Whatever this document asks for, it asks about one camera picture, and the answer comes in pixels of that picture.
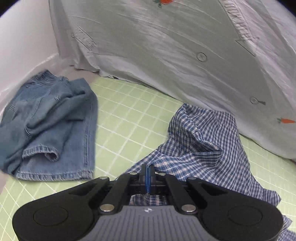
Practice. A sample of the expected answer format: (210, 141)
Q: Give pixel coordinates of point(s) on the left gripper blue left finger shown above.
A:
(143, 172)

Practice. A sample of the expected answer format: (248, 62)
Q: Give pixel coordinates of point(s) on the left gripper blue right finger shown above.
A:
(151, 180)

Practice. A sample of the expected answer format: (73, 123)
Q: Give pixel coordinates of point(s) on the blue plaid shirt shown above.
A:
(205, 144)

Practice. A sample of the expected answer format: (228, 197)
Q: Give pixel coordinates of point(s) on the blue denim shorts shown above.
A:
(48, 130)

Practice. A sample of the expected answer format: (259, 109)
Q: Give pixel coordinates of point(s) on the grey carrot print sheet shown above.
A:
(235, 56)

